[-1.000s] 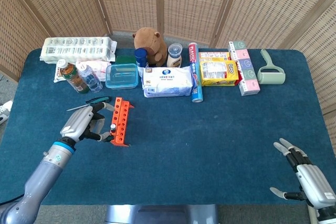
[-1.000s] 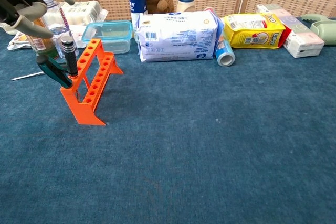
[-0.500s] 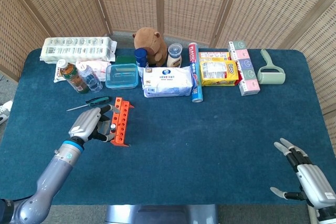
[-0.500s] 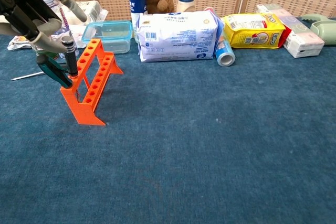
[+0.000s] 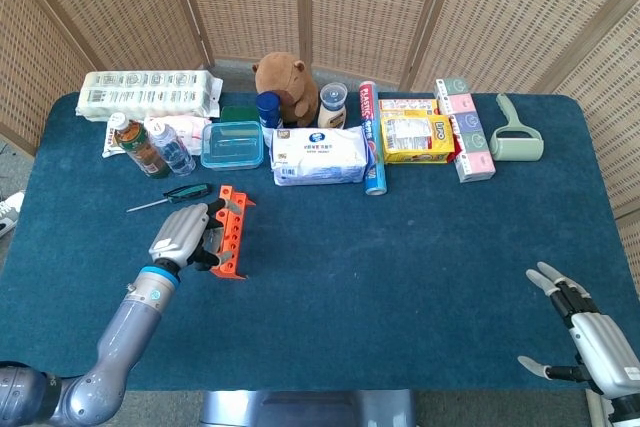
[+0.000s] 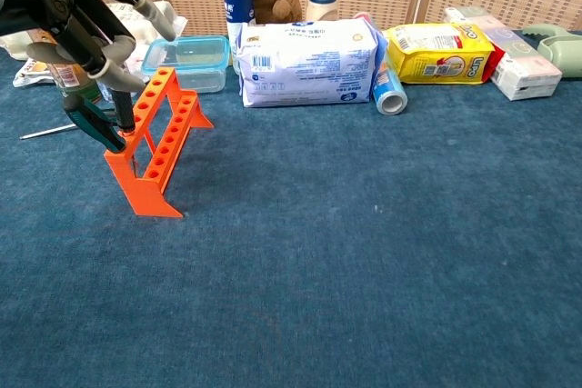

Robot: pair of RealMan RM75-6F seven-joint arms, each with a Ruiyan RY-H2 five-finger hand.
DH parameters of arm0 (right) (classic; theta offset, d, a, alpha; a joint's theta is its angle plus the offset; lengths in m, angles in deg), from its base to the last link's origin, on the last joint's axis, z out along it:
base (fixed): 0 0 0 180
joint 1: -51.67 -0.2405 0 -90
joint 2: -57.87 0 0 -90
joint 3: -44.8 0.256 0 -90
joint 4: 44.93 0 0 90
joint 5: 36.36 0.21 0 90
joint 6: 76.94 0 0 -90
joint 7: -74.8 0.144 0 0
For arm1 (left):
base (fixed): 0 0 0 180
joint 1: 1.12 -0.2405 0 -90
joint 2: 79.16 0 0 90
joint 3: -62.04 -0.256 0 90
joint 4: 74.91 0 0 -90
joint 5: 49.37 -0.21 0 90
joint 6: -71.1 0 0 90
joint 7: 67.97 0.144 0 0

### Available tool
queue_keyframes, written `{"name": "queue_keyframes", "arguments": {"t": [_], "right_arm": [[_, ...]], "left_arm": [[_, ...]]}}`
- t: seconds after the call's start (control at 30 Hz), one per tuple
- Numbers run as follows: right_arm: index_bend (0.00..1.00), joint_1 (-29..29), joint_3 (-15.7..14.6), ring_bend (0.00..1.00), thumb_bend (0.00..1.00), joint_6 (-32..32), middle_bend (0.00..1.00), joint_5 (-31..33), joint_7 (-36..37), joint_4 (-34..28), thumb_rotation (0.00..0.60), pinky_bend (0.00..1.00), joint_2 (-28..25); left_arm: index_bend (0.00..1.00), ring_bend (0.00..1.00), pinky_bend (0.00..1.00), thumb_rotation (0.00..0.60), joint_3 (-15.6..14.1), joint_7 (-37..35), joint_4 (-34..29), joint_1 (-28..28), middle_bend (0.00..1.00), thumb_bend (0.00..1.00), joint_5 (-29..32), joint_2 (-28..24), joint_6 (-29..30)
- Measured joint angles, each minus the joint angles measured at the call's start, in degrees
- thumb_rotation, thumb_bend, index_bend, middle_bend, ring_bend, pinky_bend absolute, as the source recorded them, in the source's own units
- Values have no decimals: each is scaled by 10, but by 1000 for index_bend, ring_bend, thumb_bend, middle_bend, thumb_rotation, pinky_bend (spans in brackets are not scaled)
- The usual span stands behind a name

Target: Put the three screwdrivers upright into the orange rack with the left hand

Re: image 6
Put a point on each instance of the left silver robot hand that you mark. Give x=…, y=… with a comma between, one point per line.
x=50, y=2

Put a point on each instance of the silver black precision screwdriver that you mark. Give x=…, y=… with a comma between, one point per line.
x=122, y=111

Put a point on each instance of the small green thin-shaft screwdriver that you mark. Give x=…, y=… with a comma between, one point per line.
x=93, y=126

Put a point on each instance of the orange screwdriver rack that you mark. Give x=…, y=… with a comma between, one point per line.
x=145, y=192

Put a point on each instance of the white paper roll pack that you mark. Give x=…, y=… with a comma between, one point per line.
x=11, y=48

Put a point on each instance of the green tea bottle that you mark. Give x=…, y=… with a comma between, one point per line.
x=73, y=81

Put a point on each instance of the clear water bottle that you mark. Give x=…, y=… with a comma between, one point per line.
x=105, y=93

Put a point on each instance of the large green black screwdriver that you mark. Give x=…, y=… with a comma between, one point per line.
x=45, y=132

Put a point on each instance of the clear blue-rimmed food container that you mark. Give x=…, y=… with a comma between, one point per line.
x=191, y=61

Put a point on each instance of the blue spray can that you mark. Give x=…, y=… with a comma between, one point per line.
x=236, y=2

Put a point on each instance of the white wet wipes pack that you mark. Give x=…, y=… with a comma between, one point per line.
x=309, y=61

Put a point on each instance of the blue plastic wrap roll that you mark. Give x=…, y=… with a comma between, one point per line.
x=388, y=92

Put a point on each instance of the blue carpet table cover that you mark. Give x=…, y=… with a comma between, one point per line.
x=318, y=247

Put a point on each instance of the yellow Lipo snack bag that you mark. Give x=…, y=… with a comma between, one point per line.
x=436, y=61

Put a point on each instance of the red yellow snack box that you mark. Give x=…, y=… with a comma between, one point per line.
x=496, y=65

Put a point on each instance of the pastel tissue box pack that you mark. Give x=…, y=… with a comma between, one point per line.
x=523, y=70

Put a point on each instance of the green lint roller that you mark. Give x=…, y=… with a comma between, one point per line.
x=564, y=52

